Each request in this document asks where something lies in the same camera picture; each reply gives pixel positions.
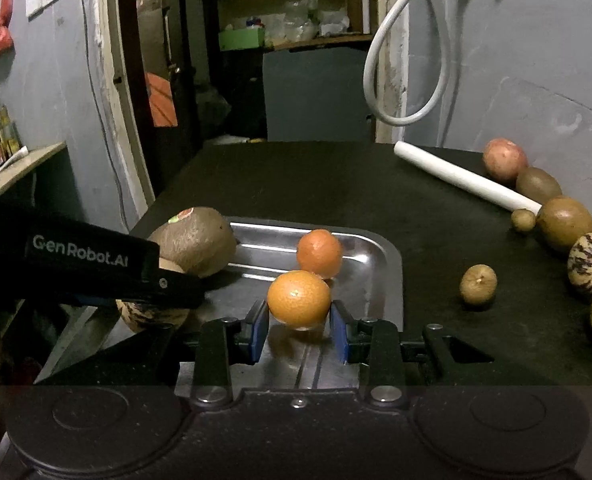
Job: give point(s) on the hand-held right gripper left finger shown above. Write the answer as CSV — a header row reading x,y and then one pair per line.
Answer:
x,y
258,332

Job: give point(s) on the red apple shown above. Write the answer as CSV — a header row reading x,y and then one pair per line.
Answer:
x,y
504,160

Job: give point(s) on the green box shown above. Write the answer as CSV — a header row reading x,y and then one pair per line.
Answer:
x,y
241,37

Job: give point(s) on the small brown fruit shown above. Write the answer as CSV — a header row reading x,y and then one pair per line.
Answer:
x,y
523,220
478,285

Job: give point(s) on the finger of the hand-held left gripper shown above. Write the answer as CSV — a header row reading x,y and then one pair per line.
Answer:
x,y
176,290

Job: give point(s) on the orange paper sheet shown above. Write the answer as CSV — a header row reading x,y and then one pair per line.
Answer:
x,y
162,102

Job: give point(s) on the metal tray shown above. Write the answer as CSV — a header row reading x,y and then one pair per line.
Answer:
x,y
370,270

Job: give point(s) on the large brown-green fruit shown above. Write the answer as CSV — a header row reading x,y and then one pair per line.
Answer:
x,y
565,222

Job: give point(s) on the striped pepino melon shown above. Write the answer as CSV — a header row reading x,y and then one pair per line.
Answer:
x,y
141,317
590,262

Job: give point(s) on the grey cabinet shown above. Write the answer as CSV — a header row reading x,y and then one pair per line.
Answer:
x,y
316,92

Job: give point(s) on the clear plastic bags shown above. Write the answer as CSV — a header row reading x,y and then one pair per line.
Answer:
x,y
306,22

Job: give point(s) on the wooden side shelf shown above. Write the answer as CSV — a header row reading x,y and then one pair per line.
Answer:
x,y
26,160

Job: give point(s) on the white tube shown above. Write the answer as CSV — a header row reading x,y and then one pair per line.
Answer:
x,y
468,177

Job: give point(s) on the orange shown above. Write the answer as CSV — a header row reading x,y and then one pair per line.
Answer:
x,y
319,253
298,300

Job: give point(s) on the large brown kiwi with sticker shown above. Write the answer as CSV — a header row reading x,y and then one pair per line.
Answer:
x,y
196,245

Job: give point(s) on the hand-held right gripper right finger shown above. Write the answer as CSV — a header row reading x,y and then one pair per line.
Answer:
x,y
338,332

